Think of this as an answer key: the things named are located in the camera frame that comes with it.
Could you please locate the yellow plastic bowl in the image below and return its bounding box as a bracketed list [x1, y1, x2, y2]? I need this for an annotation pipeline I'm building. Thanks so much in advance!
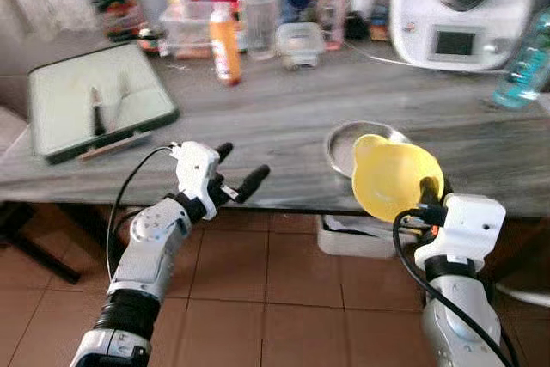
[351, 134, 445, 223]

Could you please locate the white plastic bin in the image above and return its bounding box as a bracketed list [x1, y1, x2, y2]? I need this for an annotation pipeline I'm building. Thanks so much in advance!
[316, 214, 431, 258]

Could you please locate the round stainless steel plate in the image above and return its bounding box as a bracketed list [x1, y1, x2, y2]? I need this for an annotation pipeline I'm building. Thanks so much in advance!
[324, 121, 413, 180]

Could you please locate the orange squeeze sauce bottle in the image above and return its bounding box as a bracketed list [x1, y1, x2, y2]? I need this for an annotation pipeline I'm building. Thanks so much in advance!
[210, 2, 242, 86]

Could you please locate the pink flat bar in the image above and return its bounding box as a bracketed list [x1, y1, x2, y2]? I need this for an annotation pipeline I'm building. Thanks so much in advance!
[77, 131, 149, 162]

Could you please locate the silver metal fork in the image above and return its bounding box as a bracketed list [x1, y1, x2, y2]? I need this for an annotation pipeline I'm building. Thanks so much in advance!
[110, 73, 131, 124]

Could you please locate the clear open plastic tub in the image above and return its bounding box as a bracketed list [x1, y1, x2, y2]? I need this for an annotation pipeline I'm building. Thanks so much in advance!
[159, 2, 216, 58]

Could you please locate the small clear lidded container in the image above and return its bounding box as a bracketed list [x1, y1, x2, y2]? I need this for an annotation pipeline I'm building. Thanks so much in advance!
[275, 23, 326, 70]

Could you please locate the small dark jar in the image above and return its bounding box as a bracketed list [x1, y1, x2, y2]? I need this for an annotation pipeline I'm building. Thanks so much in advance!
[137, 28, 162, 54]

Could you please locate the teal plastic water bottle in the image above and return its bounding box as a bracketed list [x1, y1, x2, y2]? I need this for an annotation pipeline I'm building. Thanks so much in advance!
[492, 8, 550, 110]

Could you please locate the clear bottle with orange cap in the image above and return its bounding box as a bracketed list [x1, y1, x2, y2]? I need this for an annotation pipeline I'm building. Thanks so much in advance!
[241, 0, 279, 60]

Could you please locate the green rimmed cutting board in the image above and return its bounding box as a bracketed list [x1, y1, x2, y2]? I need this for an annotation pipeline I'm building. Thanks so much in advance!
[27, 42, 180, 165]

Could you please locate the white kitchen food processor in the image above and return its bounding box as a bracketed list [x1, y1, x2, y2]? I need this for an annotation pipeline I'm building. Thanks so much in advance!
[388, 0, 550, 72]

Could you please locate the clear bag of snacks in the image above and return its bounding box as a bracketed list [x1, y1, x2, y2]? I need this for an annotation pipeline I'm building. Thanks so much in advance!
[77, 0, 147, 41]

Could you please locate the small black box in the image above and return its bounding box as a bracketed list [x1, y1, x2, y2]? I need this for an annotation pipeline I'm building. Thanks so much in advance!
[344, 10, 370, 40]

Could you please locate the pink transparent drinking bottle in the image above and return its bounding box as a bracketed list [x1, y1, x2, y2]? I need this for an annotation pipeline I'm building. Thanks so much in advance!
[320, 0, 358, 50]

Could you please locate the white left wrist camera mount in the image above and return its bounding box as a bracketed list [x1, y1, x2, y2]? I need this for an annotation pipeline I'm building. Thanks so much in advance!
[170, 142, 222, 220]

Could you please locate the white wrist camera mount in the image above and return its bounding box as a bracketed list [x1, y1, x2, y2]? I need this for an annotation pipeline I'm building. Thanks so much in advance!
[415, 195, 507, 272]
[170, 142, 222, 220]

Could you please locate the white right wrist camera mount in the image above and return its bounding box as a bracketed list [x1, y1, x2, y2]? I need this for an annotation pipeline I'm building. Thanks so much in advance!
[415, 195, 507, 272]

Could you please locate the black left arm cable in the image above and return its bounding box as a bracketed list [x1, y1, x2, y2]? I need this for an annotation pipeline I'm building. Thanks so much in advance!
[107, 145, 177, 278]

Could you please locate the black handled table knife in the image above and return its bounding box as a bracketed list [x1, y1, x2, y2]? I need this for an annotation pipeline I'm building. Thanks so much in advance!
[89, 85, 107, 136]

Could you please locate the white power cable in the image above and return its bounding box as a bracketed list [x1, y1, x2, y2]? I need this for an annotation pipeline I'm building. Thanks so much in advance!
[344, 40, 413, 69]

